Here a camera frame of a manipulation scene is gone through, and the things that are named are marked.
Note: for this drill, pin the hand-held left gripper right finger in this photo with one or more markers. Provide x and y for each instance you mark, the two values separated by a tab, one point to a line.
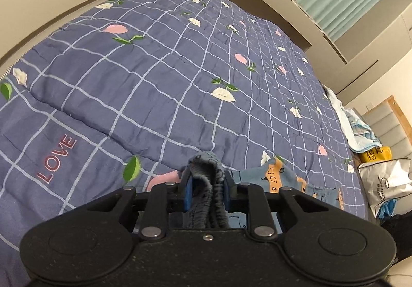
228	193

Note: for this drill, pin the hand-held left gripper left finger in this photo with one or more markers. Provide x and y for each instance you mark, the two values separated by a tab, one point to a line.
186	193

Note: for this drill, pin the blue pants with orange print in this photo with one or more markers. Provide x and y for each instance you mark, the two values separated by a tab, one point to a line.
206	184

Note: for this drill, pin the purple checked floral blanket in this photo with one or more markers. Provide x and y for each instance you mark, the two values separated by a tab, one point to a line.
154	81

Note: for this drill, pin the light blue white towel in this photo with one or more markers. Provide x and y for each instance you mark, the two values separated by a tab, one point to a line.
354	129

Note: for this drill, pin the yellow plastic bag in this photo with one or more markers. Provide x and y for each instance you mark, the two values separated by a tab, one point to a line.
375	155

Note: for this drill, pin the white plastic bag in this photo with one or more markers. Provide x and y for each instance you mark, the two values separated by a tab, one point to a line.
383	184

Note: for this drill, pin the dark cloth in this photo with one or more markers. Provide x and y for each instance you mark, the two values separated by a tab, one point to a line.
400	229

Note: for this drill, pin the grey padded headboard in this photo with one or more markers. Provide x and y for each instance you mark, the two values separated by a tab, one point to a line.
392	126

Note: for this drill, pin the beige window cabinet frame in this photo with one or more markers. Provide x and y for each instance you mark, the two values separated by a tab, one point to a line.
289	7

